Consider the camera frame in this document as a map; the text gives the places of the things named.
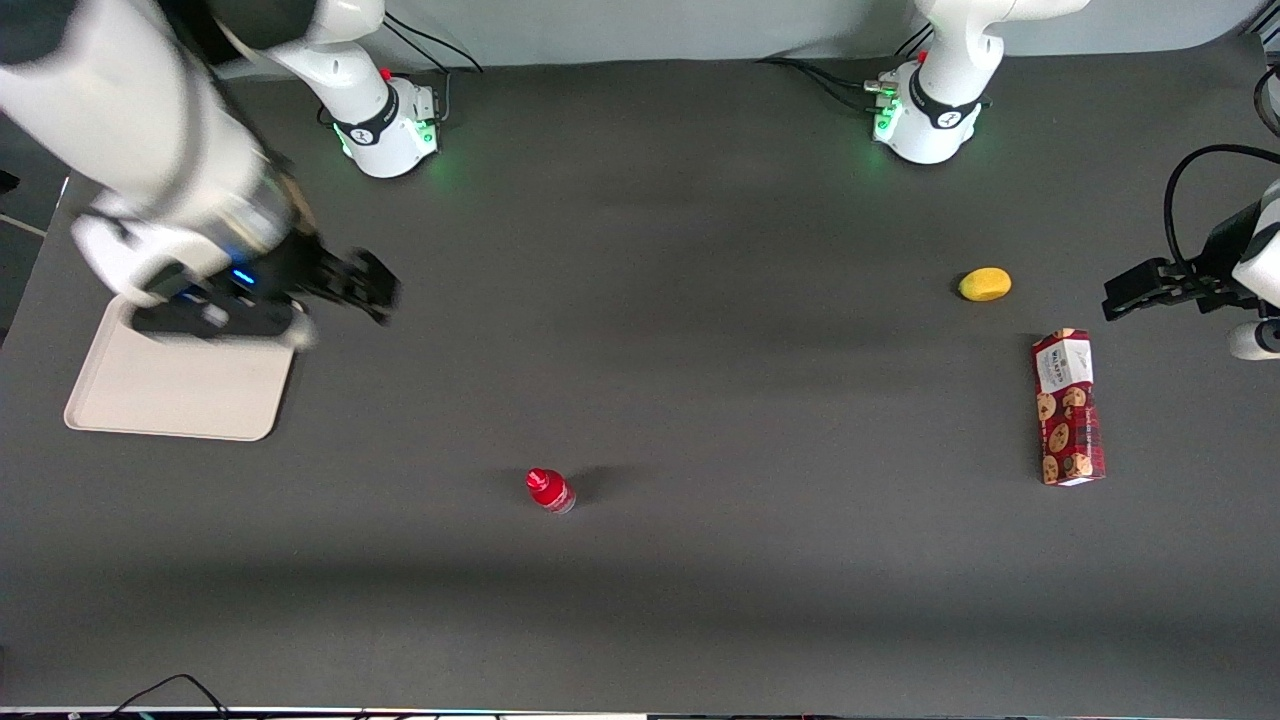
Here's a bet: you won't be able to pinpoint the black cable at edge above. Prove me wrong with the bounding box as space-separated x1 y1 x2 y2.
1253 65 1280 143

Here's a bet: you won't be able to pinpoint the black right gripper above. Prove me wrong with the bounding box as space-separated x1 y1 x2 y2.
215 228 403 327

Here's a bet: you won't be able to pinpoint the black base cables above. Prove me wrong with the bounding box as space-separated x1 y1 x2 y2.
754 24 937 113
378 14 485 125

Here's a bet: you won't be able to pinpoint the black looped wrist cable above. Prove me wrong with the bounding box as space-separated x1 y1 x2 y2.
1163 144 1280 283

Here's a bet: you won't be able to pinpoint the thin black floor cable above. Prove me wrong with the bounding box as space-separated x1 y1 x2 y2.
98 674 233 720

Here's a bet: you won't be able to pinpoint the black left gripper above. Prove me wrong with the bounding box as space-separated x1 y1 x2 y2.
1102 200 1264 322

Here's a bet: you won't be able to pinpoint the black left base cables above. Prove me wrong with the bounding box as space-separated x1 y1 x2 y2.
754 24 937 113

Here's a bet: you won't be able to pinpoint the red cookie box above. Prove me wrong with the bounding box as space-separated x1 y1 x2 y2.
1031 328 1108 488

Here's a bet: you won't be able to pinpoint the small red coke bottle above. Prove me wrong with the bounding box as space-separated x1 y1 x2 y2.
526 467 577 515

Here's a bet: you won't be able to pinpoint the yellow lemon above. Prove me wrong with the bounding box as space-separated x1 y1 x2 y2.
957 267 1013 303

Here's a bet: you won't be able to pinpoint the beige plastic tray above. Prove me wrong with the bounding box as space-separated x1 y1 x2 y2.
64 295 299 443

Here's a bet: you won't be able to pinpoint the black right base cables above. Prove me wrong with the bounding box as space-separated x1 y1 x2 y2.
378 14 485 125

